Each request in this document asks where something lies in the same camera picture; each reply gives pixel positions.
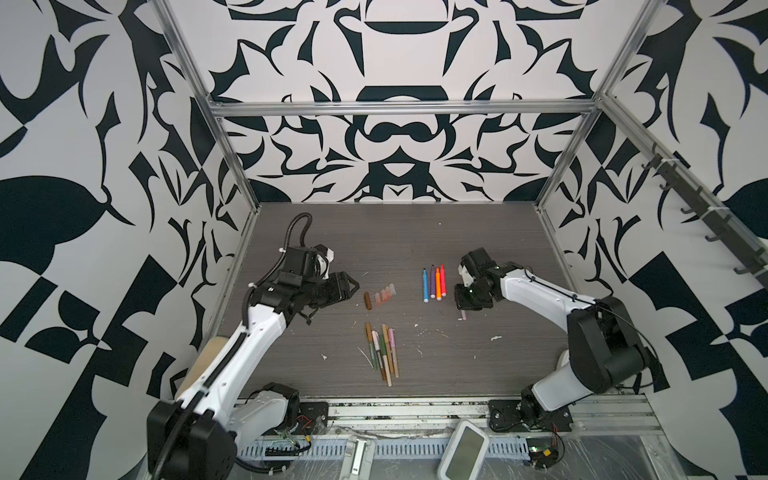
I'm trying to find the pink-red marker pen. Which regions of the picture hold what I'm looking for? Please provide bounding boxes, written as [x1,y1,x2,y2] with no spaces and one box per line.
[440,264,447,298]

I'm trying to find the orange marker pen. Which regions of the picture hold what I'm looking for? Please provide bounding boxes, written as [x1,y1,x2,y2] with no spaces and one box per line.
[434,267,443,301]

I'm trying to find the purple marker pen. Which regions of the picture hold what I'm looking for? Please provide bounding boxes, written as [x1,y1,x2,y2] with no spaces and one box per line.
[428,265,437,299]

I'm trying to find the blue marker pen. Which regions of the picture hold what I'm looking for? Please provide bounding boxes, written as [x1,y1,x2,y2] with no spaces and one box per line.
[422,269,430,303]

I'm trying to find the tan cap beige pen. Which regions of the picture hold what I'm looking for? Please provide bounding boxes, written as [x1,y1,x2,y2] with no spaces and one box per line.
[382,324,394,378]

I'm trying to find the pink cap beige pen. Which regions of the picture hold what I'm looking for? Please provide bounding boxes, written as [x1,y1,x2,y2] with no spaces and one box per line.
[388,327,400,378]

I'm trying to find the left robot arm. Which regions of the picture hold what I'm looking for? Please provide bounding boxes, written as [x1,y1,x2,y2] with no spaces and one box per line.
[147,245,360,479]

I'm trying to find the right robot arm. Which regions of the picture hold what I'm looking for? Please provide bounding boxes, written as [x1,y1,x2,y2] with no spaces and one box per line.
[454,248,656,428]

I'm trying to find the green cap beige pen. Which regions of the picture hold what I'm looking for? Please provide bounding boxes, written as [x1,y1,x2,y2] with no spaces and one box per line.
[378,334,393,387]

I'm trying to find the gold cap green pen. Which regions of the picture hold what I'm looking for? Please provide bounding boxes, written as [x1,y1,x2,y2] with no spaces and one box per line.
[365,322,379,371]

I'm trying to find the beige foam pad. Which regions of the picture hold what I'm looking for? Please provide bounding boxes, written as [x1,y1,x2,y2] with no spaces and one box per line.
[174,336,229,400]

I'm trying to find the white plastic clip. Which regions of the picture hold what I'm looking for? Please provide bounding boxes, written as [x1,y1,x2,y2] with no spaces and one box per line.
[339,437,377,480]

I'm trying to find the small circuit board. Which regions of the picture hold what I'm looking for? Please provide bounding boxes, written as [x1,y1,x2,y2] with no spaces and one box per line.
[528,436,566,471]

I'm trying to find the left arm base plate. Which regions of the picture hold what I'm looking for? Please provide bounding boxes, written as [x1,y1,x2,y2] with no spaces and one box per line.
[290,400,329,436]

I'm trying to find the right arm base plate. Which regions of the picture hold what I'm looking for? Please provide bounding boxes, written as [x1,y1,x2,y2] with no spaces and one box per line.
[488,399,573,433]

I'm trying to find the black coat hook rail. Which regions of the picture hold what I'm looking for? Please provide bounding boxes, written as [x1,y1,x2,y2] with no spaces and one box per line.
[641,143,767,289]

